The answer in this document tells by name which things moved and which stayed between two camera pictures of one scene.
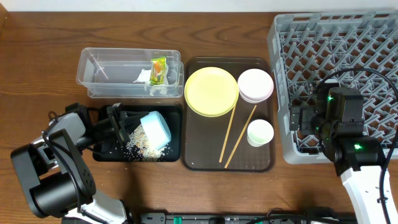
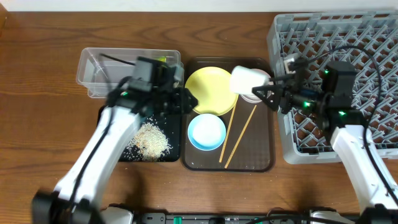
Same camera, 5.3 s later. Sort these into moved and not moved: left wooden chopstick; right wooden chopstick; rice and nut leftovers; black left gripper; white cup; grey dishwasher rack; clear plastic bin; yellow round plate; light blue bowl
Moved: black left gripper; light blue bowl; white cup
Not moved: right wooden chopstick; left wooden chopstick; yellow round plate; rice and nut leftovers; clear plastic bin; grey dishwasher rack
